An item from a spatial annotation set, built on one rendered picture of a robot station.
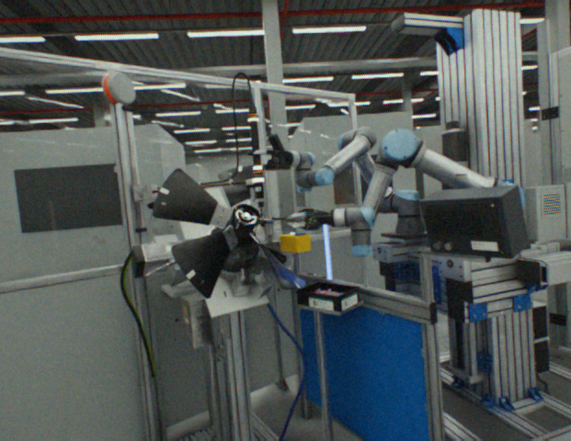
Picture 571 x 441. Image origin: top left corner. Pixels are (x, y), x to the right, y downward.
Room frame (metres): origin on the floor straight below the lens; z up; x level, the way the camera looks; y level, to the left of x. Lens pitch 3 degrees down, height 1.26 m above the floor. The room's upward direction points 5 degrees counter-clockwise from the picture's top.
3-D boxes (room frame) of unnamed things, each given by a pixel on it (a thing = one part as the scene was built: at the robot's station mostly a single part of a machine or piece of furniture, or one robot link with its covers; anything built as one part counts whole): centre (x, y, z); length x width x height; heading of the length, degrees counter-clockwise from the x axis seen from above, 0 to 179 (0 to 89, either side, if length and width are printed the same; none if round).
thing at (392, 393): (1.61, -0.25, 0.45); 0.82 x 0.02 x 0.66; 33
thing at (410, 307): (1.61, -0.25, 0.82); 0.90 x 0.04 x 0.08; 33
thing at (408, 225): (1.90, -0.67, 1.09); 0.15 x 0.15 x 0.10
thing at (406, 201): (1.91, -0.66, 1.20); 0.13 x 0.12 x 0.14; 33
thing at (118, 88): (1.78, 0.77, 1.88); 0.16 x 0.07 x 0.16; 158
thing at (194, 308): (1.66, 0.47, 0.73); 0.15 x 0.09 x 0.22; 33
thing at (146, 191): (1.74, 0.68, 1.36); 0.10 x 0.07 x 0.09; 68
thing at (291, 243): (1.94, -0.04, 1.02); 0.16 x 0.10 x 0.11; 33
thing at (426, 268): (1.25, -0.49, 0.96); 0.03 x 0.03 x 0.20; 33
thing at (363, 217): (1.38, -0.29, 1.17); 0.11 x 0.08 x 0.09; 70
